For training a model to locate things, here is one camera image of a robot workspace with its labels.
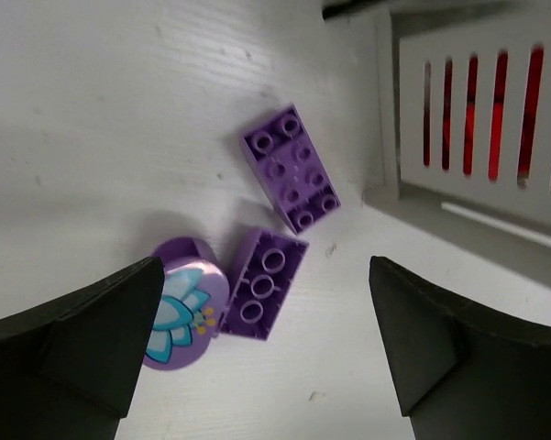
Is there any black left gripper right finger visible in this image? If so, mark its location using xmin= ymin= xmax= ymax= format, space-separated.
xmin=369 ymin=257 xmax=551 ymax=439

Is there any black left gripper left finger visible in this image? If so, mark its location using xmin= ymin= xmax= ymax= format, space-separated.
xmin=0 ymin=258 xmax=164 ymax=439

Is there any purple round flower lego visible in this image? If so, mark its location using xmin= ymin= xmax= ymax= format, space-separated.
xmin=143 ymin=236 xmax=230 ymax=370

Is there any purple lego brick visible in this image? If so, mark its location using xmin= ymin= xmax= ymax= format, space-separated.
xmin=219 ymin=227 xmax=309 ymax=340
xmin=240 ymin=104 xmax=341 ymax=235

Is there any red lego block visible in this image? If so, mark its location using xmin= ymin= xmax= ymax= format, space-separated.
xmin=401 ymin=44 xmax=551 ymax=193

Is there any white two-slot container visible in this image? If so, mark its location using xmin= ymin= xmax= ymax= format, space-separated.
xmin=377 ymin=2 xmax=551 ymax=240

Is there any black two-slot container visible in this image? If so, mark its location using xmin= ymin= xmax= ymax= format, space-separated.
xmin=321 ymin=0 xmax=519 ymax=21

